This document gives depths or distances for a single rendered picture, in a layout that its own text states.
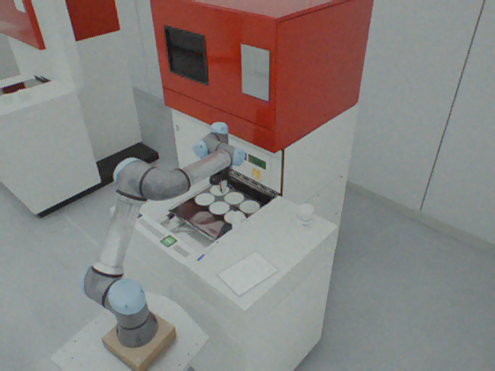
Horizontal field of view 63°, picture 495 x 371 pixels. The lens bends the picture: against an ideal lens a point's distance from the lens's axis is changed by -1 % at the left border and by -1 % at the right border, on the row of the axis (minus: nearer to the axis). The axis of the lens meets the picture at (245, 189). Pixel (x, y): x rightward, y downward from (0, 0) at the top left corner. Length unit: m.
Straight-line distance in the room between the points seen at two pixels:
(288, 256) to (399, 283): 1.46
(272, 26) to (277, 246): 0.89
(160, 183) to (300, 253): 0.68
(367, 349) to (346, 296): 0.39
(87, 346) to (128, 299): 0.35
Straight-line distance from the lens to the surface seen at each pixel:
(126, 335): 1.57
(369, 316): 2.80
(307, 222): 1.81
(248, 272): 1.64
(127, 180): 1.44
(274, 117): 1.76
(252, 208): 2.04
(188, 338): 1.66
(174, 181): 1.39
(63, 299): 3.07
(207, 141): 1.71
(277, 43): 1.65
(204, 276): 1.65
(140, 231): 1.89
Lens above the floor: 2.19
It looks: 37 degrees down
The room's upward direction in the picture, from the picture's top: 1 degrees counter-clockwise
